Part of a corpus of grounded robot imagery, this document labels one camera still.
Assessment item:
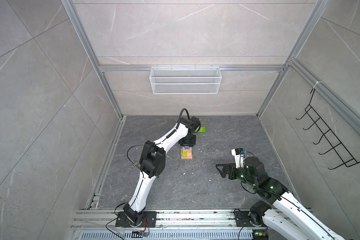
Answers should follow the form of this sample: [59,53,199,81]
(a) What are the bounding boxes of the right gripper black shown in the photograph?
[215,161,258,188]

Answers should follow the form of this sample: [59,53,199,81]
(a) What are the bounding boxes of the natural wood block long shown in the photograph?
[181,152,193,160]

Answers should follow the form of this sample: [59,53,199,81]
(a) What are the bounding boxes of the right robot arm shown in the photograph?
[216,154,343,240]

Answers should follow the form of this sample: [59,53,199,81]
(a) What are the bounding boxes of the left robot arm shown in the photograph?
[121,108,201,227]

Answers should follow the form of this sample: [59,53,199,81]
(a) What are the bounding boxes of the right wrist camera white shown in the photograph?
[231,148,246,169]

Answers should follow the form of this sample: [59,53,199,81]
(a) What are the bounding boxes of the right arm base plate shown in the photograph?
[233,209,266,227]

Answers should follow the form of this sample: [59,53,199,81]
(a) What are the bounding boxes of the white wire mesh basket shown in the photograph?
[149,67,222,95]

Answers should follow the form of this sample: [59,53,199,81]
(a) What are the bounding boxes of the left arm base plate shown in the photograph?
[115,211,158,228]

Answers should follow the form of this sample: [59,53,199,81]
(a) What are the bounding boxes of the black wire hook rack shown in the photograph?
[296,89,360,170]

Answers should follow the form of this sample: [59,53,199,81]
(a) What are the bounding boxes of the aluminium mounting rail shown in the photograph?
[68,208,319,240]

